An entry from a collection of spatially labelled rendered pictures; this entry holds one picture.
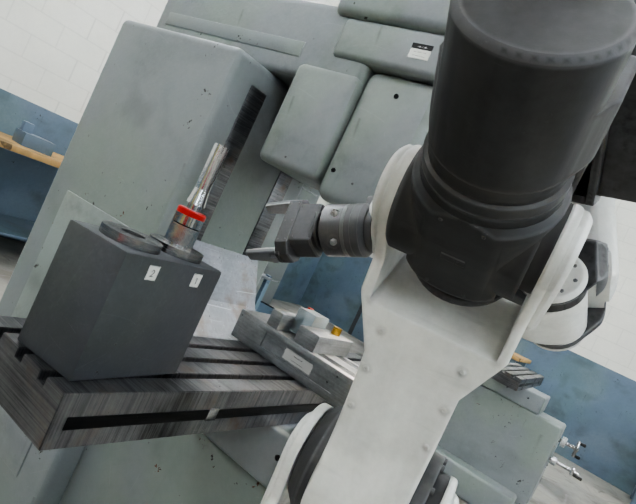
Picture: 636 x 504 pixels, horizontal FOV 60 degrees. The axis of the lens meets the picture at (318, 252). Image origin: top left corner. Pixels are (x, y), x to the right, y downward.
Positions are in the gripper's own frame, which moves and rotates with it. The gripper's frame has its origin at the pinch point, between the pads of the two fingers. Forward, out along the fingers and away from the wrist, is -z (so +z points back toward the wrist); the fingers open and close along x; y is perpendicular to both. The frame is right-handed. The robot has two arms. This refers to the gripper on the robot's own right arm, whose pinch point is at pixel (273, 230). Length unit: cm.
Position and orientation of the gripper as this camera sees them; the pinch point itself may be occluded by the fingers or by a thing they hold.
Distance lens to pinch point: 97.8
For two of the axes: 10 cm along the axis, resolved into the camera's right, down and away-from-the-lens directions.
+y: -3.4, -6.0, -7.2
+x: 2.7, -8.0, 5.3
